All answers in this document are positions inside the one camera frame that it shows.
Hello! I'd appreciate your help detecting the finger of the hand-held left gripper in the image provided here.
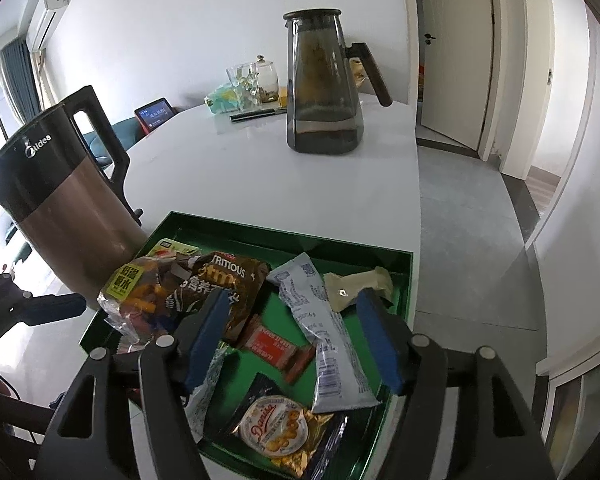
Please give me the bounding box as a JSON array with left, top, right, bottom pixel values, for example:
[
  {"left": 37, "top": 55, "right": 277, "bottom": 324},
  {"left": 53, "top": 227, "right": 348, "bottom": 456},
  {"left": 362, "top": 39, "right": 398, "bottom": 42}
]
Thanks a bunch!
[{"left": 10, "top": 291, "right": 88, "bottom": 328}]

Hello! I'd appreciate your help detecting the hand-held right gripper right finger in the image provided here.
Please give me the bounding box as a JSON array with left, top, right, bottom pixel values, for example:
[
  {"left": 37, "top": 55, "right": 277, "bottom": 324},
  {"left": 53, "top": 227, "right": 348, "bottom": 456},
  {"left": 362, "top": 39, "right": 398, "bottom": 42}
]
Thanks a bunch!
[{"left": 356, "top": 287, "right": 556, "bottom": 480}]

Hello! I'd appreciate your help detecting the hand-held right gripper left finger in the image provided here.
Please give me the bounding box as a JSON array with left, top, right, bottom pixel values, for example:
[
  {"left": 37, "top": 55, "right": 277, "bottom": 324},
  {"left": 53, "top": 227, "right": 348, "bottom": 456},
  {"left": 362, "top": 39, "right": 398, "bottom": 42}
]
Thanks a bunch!
[{"left": 45, "top": 287, "right": 231, "bottom": 480}]

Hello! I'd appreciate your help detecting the white and blue snack packet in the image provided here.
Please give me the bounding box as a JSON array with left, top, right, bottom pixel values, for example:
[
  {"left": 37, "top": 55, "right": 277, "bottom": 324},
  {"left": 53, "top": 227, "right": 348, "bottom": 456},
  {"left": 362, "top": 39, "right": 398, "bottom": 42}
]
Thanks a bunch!
[{"left": 267, "top": 252, "right": 382, "bottom": 415}]

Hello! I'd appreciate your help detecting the small red snack packet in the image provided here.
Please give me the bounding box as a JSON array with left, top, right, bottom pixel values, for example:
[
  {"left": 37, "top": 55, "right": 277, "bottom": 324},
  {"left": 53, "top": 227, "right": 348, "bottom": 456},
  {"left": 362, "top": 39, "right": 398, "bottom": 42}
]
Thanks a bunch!
[{"left": 239, "top": 314, "right": 317, "bottom": 386}]

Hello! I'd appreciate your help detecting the cream snack packet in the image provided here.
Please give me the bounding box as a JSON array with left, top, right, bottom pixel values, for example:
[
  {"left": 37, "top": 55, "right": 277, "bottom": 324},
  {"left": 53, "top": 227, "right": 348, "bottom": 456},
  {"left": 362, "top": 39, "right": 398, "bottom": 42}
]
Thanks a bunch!
[{"left": 322, "top": 266, "right": 395, "bottom": 313}]

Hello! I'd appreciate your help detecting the brown snack packet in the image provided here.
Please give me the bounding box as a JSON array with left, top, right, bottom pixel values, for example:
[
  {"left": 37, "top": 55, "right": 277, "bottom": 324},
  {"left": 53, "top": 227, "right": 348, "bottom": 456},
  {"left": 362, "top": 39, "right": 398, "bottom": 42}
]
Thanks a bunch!
[{"left": 180, "top": 251, "right": 272, "bottom": 346}]

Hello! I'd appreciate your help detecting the orange snack packet yellow label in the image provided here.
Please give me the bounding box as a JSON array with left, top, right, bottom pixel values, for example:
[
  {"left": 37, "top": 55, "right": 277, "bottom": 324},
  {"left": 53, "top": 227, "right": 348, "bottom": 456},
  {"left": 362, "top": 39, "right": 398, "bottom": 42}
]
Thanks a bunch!
[{"left": 97, "top": 255, "right": 196, "bottom": 351}]

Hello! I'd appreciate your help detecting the green snack packet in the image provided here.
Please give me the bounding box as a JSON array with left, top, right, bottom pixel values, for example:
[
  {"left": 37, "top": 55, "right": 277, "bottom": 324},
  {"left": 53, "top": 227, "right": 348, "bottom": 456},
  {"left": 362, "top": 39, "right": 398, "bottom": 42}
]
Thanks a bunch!
[{"left": 147, "top": 238, "right": 201, "bottom": 261}]

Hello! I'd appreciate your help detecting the green tray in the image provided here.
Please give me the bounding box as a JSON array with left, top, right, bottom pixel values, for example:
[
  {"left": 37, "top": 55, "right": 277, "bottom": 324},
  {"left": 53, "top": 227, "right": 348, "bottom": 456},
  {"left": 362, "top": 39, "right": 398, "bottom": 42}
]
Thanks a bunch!
[{"left": 78, "top": 211, "right": 415, "bottom": 480}]

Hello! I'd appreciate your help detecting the dark blue cookie packet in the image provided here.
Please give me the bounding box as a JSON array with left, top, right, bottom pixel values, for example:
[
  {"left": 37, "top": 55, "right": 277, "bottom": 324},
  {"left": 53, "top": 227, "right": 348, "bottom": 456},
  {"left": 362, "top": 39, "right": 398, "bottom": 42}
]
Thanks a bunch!
[{"left": 220, "top": 372, "right": 348, "bottom": 480}]

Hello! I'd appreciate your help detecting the black and bronze electric kettle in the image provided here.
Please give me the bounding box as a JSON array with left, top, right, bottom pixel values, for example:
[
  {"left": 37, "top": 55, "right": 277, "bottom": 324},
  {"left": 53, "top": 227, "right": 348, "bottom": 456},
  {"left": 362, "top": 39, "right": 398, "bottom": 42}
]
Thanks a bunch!
[{"left": 0, "top": 85, "right": 148, "bottom": 313}]

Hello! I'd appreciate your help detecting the teal chair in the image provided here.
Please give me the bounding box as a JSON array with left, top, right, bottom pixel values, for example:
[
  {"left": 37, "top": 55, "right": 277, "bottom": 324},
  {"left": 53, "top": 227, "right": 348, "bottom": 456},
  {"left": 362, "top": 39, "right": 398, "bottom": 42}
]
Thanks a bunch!
[{"left": 85, "top": 116, "right": 141, "bottom": 158}]

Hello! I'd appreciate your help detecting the smart display red case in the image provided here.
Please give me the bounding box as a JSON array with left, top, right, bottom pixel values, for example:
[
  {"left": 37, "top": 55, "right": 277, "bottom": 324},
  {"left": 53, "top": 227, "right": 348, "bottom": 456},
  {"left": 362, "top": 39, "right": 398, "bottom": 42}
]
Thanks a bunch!
[{"left": 134, "top": 97, "right": 177, "bottom": 133}]

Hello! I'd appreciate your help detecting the teal curtain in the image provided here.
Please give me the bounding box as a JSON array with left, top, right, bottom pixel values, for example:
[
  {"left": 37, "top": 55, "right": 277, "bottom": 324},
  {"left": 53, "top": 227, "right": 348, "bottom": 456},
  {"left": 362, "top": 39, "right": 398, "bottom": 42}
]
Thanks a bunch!
[{"left": 0, "top": 40, "right": 43, "bottom": 121}]

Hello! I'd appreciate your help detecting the black remote control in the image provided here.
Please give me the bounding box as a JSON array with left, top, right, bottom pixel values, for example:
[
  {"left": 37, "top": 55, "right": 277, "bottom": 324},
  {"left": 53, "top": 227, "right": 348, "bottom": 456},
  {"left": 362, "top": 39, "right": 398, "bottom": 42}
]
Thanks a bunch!
[{"left": 230, "top": 107, "right": 287, "bottom": 122}]

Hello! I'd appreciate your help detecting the green tissue packet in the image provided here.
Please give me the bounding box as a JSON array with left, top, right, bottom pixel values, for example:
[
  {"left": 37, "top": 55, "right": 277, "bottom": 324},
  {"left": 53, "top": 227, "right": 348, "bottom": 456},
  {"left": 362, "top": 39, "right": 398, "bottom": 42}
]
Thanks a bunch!
[{"left": 205, "top": 82, "right": 248, "bottom": 113}]

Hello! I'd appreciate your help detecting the clear glass cup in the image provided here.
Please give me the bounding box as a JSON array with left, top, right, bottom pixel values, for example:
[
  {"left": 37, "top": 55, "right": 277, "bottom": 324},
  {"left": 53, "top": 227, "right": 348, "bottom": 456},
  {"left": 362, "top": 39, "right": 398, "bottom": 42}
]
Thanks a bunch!
[{"left": 226, "top": 62, "right": 258, "bottom": 111}]

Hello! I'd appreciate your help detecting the dark glass pitcher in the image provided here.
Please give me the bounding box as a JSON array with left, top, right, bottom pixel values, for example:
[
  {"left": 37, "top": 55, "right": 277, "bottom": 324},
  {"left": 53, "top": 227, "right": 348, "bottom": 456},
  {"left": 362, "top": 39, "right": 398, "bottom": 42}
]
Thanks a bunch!
[{"left": 282, "top": 8, "right": 393, "bottom": 156}]

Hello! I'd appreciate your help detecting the glass jar with lid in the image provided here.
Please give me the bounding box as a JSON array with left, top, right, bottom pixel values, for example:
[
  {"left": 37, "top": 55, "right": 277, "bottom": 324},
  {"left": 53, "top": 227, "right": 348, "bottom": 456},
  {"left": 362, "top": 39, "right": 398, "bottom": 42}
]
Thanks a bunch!
[{"left": 255, "top": 55, "right": 280, "bottom": 103}]

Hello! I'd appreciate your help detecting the white air conditioner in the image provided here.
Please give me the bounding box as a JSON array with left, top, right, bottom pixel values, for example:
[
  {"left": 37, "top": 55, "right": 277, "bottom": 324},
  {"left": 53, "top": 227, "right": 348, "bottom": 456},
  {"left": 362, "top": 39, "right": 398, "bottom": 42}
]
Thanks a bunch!
[{"left": 27, "top": 0, "right": 71, "bottom": 51}]

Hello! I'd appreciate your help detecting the white door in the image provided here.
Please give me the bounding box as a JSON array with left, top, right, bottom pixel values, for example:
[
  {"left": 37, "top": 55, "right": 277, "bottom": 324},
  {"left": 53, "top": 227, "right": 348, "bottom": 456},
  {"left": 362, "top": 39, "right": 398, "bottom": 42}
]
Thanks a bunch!
[{"left": 415, "top": 0, "right": 496, "bottom": 153}]

